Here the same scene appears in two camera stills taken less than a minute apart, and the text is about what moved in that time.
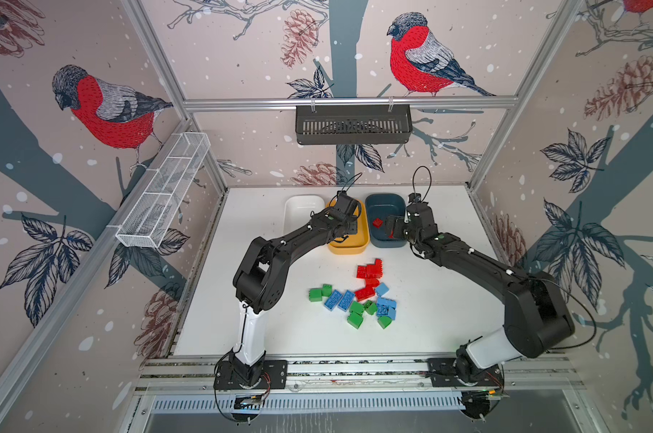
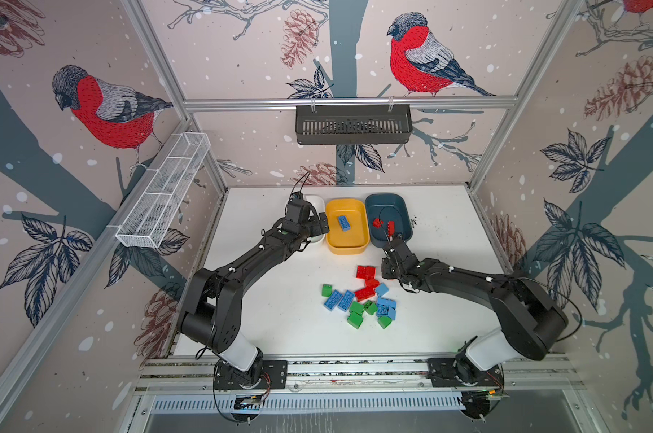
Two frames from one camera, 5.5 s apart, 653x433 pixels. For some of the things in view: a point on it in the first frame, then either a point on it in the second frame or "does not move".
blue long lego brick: [333, 300] does not move
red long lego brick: [372, 271] does not move
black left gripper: [353, 221] → [317, 228]
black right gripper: [400, 221] → [385, 266]
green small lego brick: [326, 290] does not move
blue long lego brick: [346, 300] does not move
